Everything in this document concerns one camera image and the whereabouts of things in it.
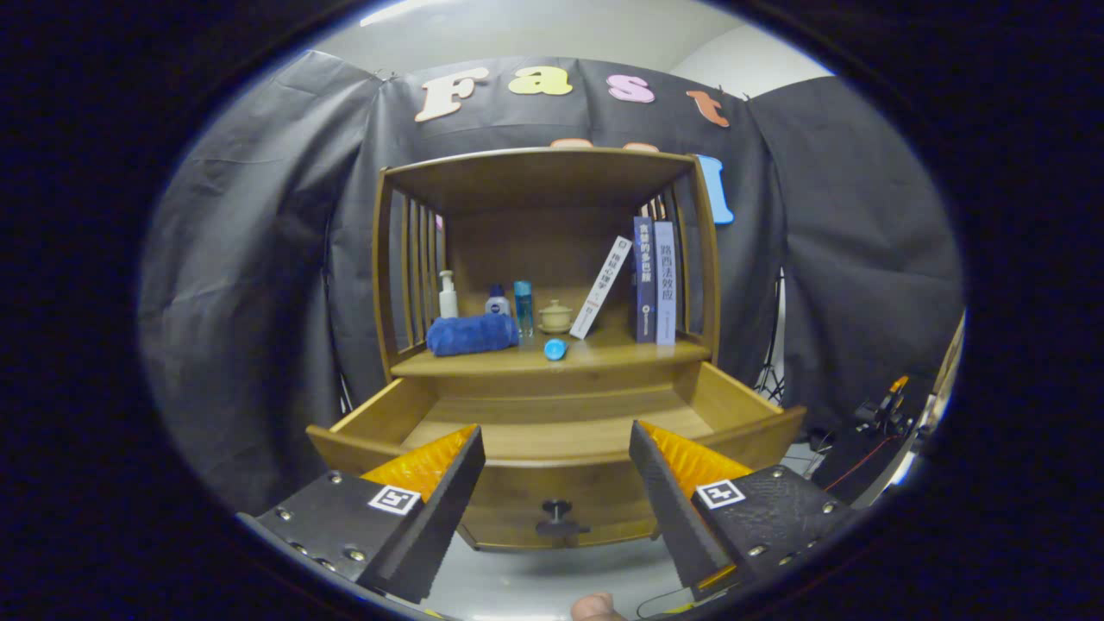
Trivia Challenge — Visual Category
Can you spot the wooden cabinet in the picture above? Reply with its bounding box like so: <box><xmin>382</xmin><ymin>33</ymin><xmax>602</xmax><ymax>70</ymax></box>
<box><xmin>371</xmin><ymin>147</ymin><xmax>724</xmax><ymax>406</ymax></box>

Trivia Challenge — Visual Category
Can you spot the rolled blue towel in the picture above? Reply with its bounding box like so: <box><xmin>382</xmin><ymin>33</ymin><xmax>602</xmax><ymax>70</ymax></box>
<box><xmin>426</xmin><ymin>313</ymin><xmax>521</xmax><ymax>358</ymax></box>

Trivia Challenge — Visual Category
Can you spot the light wooden board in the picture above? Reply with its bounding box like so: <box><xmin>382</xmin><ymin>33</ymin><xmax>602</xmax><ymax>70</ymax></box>
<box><xmin>936</xmin><ymin>315</ymin><xmax>965</xmax><ymax>423</ymax></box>

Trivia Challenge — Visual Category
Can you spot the light purple book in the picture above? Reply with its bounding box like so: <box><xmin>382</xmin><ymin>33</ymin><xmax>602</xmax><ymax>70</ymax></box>
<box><xmin>653</xmin><ymin>221</ymin><xmax>678</xmax><ymax>347</ymax></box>

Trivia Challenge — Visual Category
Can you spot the dark blue book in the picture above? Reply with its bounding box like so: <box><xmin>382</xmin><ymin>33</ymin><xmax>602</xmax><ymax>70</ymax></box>
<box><xmin>632</xmin><ymin>216</ymin><xmax>658</xmax><ymax>344</ymax></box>

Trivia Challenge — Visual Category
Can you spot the white book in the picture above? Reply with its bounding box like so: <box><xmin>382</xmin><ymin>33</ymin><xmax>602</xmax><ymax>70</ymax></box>
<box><xmin>569</xmin><ymin>235</ymin><xmax>633</xmax><ymax>340</ymax></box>

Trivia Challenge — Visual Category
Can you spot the black drawer knob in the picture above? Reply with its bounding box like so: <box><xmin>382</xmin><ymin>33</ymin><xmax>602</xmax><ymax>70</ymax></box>
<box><xmin>535</xmin><ymin>499</ymin><xmax>592</xmax><ymax>546</ymax></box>

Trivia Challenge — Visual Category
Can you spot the wooden countertop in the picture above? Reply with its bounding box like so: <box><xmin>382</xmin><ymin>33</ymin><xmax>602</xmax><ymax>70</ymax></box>
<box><xmin>390</xmin><ymin>323</ymin><xmax>713</xmax><ymax>379</ymax></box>

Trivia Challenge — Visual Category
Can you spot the black device with orange tip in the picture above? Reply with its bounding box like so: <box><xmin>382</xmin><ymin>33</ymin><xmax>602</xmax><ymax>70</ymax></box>
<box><xmin>811</xmin><ymin>375</ymin><xmax>937</xmax><ymax>505</ymax></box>

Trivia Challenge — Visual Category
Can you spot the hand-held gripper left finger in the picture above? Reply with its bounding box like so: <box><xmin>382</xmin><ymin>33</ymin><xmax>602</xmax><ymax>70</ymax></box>
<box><xmin>237</xmin><ymin>425</ymin><xmax>486</xmax><ymax>605</ymax></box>

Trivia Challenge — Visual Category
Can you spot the wooden drawer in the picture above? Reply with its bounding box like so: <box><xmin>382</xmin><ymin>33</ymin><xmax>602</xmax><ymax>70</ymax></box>
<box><xmin>306</xmin><ymin>361</ymin><xmax>807</xmax><ymax>551</ymax></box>

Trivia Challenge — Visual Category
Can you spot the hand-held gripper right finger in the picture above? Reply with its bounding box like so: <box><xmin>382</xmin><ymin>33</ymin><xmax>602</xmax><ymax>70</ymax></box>
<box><xmin>627</xmin><ymin>422</ymin><xmax>855</xmax><ymax>603</ymax></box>

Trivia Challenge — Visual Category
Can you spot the black backdrop cloth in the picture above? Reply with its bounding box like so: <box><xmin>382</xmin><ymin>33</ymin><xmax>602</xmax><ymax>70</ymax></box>
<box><xmin>138</xmin><ymin>50</ymin><xmax>965</xmax><ymax>518</ymax></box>

